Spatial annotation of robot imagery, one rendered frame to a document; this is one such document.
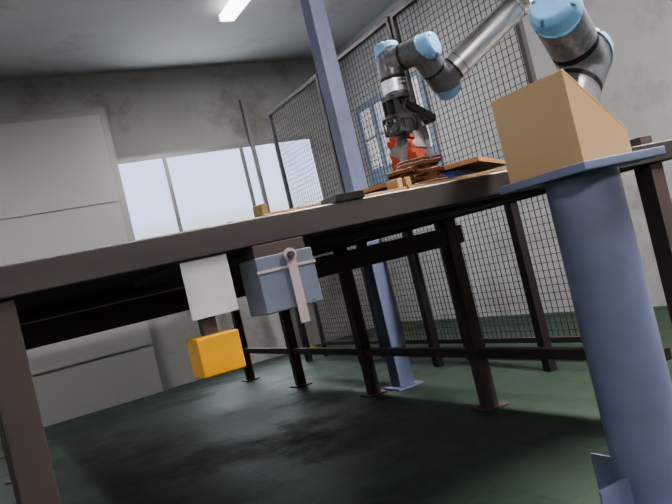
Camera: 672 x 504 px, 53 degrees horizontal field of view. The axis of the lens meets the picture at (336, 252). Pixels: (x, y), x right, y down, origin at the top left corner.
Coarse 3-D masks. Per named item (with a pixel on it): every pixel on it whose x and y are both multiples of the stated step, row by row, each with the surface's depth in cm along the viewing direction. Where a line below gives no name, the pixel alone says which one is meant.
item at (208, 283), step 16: (224, 256) 140; (192, 272) 137; (208, 272) 138; (224, 272) 140; (192, 288) 136; (208, 288) 138; (224, 288) 140; (192, 304) 136; (208, 304) 138; (224, 304) 139; (192, 320) 136
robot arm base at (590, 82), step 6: (570, 72) 160; (576, 72) 159; (582, 72) 159; (588, 72) 159; (576, 78) 158; (582, 78) 158; (588, 78) 158; (594, 78) 159; (582, 84) 157; (588, 84) 157; (594, 84) 159; (600, 84) 160; (588, 90) 156; (594, 90) 157; (600, 90) 161; (594, 96) 156; (600, 102) 159
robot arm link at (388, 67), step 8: (392, 40) 194; (376, 48) 195; (384, 48) 194; (392, 48) 193; (376, 56) 196; (384, 56) 194; (392, 56) 192; (376, 64) 197; (384, 64) 194; (392, 64) 193; (384, 72) 195; (392, 72) 194; (400, 72) 194; (384, 80) 195
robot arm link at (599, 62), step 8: (600, 32) 163; (600, 40) 160; (608, 40) 163; (592, 48) 158; (600, 48) 160; (608, 48) 163; (584, 56) 158; (592, 56) 159; (600, 56) 160; (608, 56) 163; (560, 64) 162; (568, 64) 161; (576, 64) 160; (584, 64) 160; (592, 64) 160; (600, 64) 161; (608, 64) 163; (592, 72) 159; (600, 72) 160; (600, 80) 160
